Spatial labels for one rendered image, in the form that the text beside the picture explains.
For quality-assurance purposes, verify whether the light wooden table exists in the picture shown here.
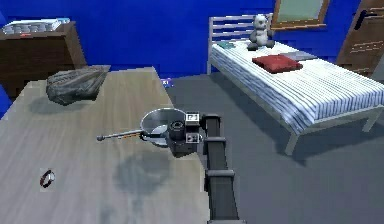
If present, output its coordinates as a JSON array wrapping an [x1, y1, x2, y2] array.
[[0, 66, 212, 224]]

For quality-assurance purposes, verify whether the grey crumpled bag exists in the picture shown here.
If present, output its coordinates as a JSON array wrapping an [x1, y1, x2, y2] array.
[[45, 64, 112, 107]]

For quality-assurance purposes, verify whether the red and white ring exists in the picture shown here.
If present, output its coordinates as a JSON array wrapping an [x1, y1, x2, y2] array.
[[39, 168, 56, 189]]

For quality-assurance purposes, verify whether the black door handle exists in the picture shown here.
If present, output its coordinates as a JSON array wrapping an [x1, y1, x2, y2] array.
[[353, 9, 369, 31]]

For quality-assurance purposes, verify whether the grey metal bowl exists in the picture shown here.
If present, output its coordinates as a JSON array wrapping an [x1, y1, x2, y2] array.
[[139, 107, 188, 148]]

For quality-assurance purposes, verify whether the brown framed window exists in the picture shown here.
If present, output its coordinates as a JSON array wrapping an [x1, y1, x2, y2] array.
[[270, 0, 331, 32]]

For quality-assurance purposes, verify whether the red pillow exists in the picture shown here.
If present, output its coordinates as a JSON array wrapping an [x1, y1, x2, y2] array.
[[251, 54, 304, 75]]

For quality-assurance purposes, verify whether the brown room door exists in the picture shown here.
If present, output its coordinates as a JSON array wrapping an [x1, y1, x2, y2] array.
[[335, 0, 384, 78]]

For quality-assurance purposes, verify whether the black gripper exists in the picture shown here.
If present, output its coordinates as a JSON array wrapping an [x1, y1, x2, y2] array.
[[96, 119, 202, 159]]

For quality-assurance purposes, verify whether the teal flat book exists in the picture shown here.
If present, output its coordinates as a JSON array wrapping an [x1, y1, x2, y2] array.
[[217, 40, 238, 50]]

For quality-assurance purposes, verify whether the white flat tray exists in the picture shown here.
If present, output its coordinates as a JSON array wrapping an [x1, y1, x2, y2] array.
[[1, 17, 72, 36]]

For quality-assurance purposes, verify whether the grey flat pillow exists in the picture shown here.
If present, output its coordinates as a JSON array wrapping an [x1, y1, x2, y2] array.
[[279, 50, 318, 62]]

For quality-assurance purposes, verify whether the grey white teddy bear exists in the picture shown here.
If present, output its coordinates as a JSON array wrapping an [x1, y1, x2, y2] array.
[[246, 13, 276, 52]]

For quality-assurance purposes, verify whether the white striped bed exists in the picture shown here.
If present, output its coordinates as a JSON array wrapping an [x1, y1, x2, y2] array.
[[206, 14, 384, 157]]

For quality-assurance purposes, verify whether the dark brown dresser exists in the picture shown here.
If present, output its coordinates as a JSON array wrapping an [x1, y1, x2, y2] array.
[[0, 21, 88, 100]]

